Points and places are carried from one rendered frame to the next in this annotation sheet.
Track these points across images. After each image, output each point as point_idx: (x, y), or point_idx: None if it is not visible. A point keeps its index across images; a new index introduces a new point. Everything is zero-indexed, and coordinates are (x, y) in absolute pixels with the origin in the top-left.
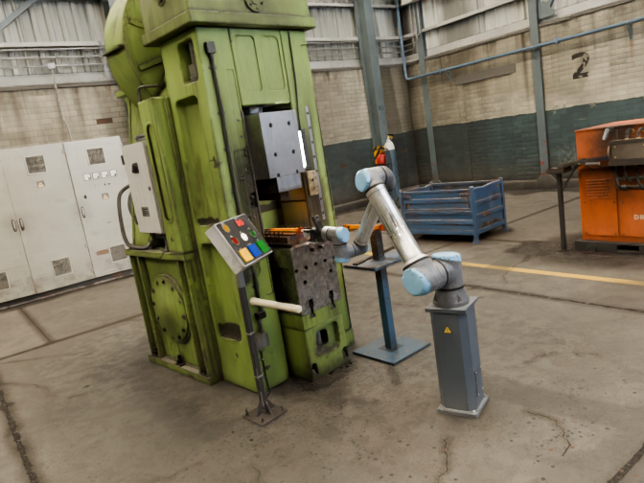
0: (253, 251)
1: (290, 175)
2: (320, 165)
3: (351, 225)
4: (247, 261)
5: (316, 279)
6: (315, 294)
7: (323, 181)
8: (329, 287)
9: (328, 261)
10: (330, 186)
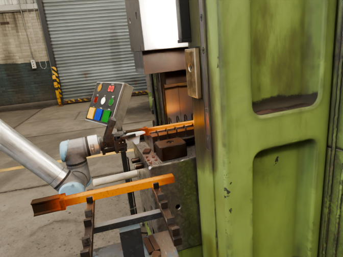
0: (96, 114)
1: (138, 53)
2: (211, 39)
3: (147, 178)
4: (87, 117)
5: (145, 197)
6: (146, 210)
7: (214, 77)
8: (152, 223)
9: (149, 193)
10: (221, 93)
